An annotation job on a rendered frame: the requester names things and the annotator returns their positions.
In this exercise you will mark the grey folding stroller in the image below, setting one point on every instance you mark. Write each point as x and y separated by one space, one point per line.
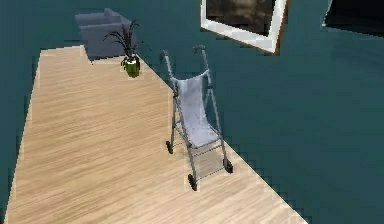
193 113

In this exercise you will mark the dark plant in green pot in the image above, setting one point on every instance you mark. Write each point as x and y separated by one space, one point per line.
131 65

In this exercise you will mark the white framed picture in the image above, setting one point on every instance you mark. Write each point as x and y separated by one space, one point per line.
245 18

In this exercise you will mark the grey armchair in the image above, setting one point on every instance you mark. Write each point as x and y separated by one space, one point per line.
98 36

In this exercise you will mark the dark window with white frame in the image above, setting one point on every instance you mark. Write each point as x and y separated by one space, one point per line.
358 15

